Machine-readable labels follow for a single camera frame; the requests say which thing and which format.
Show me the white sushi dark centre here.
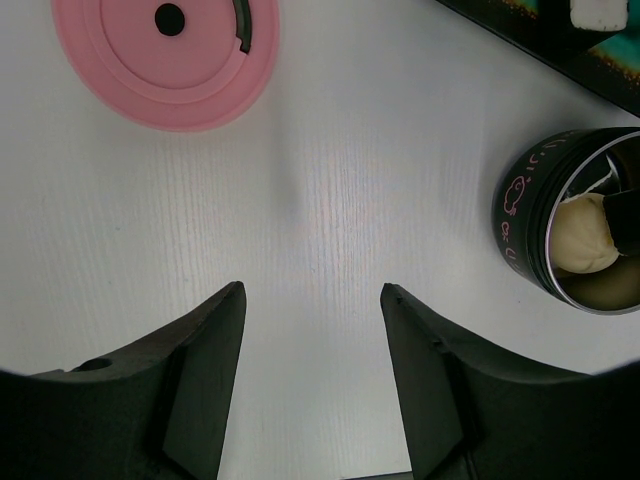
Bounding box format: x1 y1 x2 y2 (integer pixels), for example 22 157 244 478
569 0 629 32

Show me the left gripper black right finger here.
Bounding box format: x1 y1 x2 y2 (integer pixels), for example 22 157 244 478
380 284 639 479

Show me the round steel lunch box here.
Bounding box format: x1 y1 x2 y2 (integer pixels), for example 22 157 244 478
491 127 639 315

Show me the black teal square plate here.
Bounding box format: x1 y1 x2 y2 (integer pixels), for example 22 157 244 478
442 0 639 116

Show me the black seaweed sushi piece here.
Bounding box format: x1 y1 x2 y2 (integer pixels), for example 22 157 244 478
563 137 639 201

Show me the pink lunch box lid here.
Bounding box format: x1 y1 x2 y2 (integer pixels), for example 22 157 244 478
51 0 280 132

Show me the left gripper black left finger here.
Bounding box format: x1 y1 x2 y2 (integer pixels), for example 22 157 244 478
1 281 246 479

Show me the round cream steamed bun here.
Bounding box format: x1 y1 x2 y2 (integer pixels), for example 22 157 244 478
550 193 620 274

